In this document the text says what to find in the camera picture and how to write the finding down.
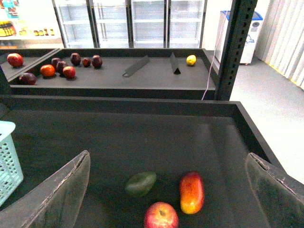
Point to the yellow lemon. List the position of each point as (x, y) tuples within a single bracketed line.
[(191, 60)]

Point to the white blue chest freezer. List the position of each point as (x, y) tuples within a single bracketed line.
[(251, 40)]

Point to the red apple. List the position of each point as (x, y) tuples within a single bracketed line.
[(15, 60), (69, 72), (161, 215)]

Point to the dark plum front left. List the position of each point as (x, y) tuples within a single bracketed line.
[(27, 79)]

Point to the red yellow mango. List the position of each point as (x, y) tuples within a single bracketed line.
[(192, 194)]

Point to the black upper shelf tray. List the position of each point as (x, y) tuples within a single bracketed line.
[(154, 80)]

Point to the dark plum rear left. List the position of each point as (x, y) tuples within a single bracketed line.
[(54, 62)]

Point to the stocked product shelf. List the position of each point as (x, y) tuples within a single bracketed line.
[(29, 24)]

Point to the red apple on shelf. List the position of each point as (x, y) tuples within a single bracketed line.
[(69, 72)]

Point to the orange red tomato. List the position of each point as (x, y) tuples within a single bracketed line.
[(47, 71)]

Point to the glass door refrigerator row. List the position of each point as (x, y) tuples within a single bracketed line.
[(131, 23)]

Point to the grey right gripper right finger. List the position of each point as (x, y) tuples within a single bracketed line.
[(280, 196)]

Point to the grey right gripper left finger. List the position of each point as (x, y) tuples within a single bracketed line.
[(54, 203)]

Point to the dark plum middle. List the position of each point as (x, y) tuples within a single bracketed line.
[(60, 66)]

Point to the dark plum right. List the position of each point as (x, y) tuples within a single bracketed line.
[(97, 61)]

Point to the flat black divider plate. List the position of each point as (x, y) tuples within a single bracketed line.
[(136, 66)]

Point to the black perforated rack post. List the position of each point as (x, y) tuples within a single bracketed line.
[(241, 14)]

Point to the black lower shelf tray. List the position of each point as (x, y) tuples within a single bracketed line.
[(128, 136)]

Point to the small dark red plum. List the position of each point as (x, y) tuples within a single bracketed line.
[(86, 62)]

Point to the light blue plastic basket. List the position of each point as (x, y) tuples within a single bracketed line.
[(11, 174)]

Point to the green avocado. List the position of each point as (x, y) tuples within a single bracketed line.
[(140, 184)]

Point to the upright black divider plate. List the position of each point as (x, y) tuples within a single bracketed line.
[(174, 64)]

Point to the dark plum tall rear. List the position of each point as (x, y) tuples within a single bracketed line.
[(75, 59)]

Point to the black shelf tray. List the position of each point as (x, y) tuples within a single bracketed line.
[(154, 80), (128, 136)]

